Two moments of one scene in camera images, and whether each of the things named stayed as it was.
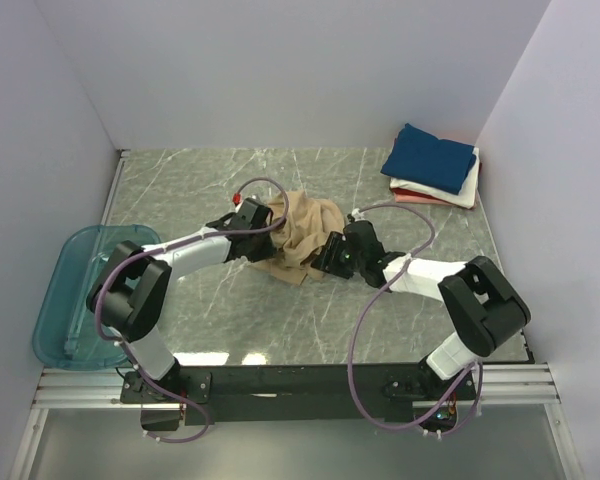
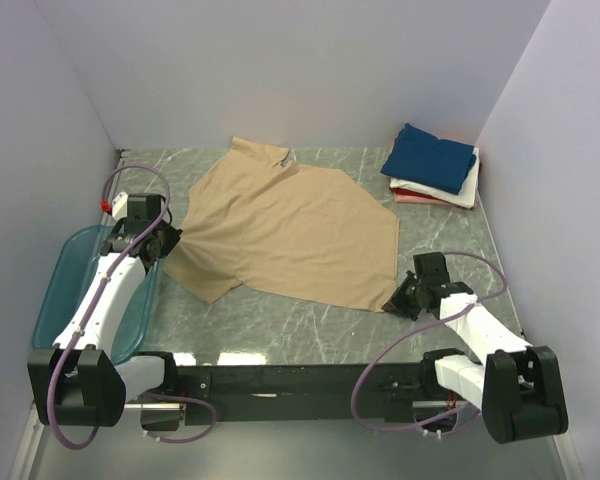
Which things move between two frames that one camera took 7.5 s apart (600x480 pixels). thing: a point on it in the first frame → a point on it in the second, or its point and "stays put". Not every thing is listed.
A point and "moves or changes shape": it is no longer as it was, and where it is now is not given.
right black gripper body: [325, 257] → [400, 300]
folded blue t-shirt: [420, 157] stays put
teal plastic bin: [65, 332] stays put
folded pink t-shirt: [400, 198] stays put
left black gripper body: [262, 247] → [165, 239]
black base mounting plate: [292, 393] stays put
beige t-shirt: [309, 224] moves or changes shape
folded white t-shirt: [466, 197] stays put
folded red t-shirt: [412, 192] stays put
